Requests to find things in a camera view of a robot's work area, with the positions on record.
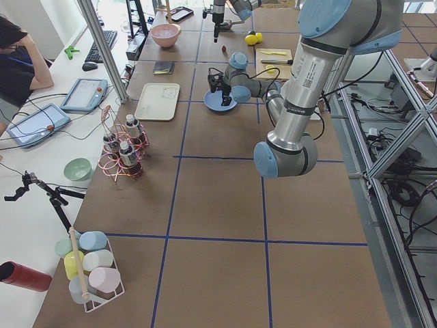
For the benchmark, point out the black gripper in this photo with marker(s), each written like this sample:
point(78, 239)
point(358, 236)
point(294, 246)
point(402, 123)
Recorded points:
point(227, 89)
point(217, 14)

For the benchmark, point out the blue plastic plate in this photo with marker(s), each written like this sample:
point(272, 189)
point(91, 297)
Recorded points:
point(213, 101)

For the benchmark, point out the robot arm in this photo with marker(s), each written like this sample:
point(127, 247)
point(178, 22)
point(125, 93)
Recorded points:
point(242, 8)
point(328, 30)

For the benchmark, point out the metal ice scoop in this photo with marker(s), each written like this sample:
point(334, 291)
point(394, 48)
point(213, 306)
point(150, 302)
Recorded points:
point(226, 25)

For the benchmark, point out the black tray far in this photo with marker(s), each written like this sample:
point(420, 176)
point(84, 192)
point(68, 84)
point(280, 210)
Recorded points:
point(179, 14)

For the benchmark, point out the whole lemon upper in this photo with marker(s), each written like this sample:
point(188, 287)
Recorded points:
point(251, 39)

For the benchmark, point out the whole lemon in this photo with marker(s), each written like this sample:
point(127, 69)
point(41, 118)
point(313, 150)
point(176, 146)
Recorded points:
point(251, 39)
point(259, 37)

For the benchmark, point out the whole lemon lower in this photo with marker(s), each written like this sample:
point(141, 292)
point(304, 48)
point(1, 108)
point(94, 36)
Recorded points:
point(259, 37)

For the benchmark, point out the wooden cutting board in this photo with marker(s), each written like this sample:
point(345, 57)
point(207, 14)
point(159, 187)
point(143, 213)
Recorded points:
point(282, 72)

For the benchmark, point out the wooden stand with round base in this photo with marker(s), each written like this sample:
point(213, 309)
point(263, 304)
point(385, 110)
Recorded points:
point(162, 12)

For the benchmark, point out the lemon half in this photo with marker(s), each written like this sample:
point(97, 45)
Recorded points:
point(270, 69)

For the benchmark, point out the pink bowl of ice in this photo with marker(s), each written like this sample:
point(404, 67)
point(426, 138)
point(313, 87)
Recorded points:
point(165, 35)

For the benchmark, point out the cream bear tray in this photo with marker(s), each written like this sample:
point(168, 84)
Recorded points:
point(157, 101)

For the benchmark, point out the grey folded cloth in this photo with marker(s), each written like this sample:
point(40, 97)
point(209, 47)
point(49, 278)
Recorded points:
point(163, 67)

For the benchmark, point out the yellow plastic knife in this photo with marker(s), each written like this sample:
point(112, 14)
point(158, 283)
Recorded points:
point(274, 53)

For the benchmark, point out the steel muddler stick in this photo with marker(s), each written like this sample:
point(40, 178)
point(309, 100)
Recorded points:
point(278, 61)

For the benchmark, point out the tea bottle right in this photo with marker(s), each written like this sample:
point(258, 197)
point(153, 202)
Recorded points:
point(134, 129)

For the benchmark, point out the tea bottle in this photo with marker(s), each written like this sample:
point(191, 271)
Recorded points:
point(130, 159)
point(134, 129)
point(111, 145)

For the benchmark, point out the tea bottle left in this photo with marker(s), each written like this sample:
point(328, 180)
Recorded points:
point(130, 159)

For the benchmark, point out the tea bottle middle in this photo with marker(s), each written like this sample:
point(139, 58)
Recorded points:
point(111, 145)

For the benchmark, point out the blue teach pendant far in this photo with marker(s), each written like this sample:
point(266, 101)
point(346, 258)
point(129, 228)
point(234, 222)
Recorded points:
point(85, 95)

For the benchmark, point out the blue teach pendant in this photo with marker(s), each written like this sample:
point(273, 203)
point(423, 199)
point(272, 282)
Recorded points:
point(38, 126)
point(85, 95)

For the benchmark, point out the black computer mouse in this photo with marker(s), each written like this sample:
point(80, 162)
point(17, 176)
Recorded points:
point(89, 65)

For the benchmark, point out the green clamp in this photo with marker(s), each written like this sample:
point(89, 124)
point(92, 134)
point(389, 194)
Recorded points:
point(70, 51)

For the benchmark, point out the green bowl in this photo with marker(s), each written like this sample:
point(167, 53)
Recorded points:
point(78, 169)

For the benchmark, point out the blue teach pendant near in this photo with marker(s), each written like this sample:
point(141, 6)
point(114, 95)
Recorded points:
point(38, 126)

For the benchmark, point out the seated person in black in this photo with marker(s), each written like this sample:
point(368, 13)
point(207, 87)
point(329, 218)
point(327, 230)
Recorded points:
point(23, 69)

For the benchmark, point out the white cup in rack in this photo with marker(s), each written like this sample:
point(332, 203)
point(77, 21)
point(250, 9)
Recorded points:
point(99, 258)

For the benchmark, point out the pink cup in rack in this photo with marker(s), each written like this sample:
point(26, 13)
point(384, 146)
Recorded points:
point(104, 279)

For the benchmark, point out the green cup in rack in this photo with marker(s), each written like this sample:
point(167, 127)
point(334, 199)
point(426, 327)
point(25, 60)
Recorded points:
point(63, 247)

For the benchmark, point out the yellow cup in rack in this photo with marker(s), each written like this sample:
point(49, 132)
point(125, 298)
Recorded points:
point(70, 265)

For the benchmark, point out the pale blue cup in rack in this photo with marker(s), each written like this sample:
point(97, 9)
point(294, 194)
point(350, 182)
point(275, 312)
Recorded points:
point(76, 290)

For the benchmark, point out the copper wire bottle rack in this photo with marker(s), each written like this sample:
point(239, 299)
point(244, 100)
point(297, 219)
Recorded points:
point(111, 167)

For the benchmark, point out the aluminium frame post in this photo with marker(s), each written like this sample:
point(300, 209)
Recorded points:
point(91, 19)

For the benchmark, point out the white wire cup rack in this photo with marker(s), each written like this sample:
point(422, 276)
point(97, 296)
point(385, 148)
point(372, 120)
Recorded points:
point(100, 298)

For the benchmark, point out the wooden rack handle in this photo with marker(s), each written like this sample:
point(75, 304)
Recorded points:
point(79, 267)

